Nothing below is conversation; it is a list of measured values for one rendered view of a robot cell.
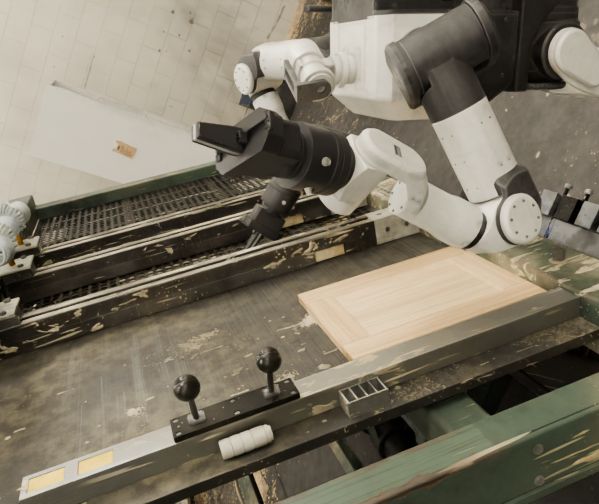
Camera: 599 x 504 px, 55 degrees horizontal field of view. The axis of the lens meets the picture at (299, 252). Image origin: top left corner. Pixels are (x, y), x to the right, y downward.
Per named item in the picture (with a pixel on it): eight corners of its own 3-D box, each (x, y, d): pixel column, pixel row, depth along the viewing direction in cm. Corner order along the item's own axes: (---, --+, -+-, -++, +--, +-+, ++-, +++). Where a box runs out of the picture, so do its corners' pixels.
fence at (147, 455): (579, 316, 103) (579, 296, 102) (28, 522, 81) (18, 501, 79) (559, 305, 108) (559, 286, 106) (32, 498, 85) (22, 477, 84)
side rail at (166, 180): (282, 170, 274) (278, 148, 270) (43, 233, 248) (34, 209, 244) (278, 168, 281) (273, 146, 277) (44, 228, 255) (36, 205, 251)
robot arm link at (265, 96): (261, 142, 153) (230, 77, 153) (291, 132, 159) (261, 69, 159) (278, 126, 144) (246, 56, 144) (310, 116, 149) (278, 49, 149)
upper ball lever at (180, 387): (213, 429, 88) (201, 388, 77) (188, 438, 87) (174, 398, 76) (206, 407, 90) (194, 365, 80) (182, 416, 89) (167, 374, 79)
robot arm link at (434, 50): (493, 87, 93) (457, 7, 90) (509, 85, 84) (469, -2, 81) (427, 122, 95) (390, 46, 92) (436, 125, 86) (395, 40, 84)
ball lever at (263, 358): (287, 402, 90) (285, 359, 80) (264, 410, 90) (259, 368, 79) (278, 382, 93) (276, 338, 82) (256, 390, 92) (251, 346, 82)
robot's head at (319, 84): (323, 46, 105) (283, 52, 103) (339, 71, 99) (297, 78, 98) (322, 76, 109) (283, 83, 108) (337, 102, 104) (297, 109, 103)
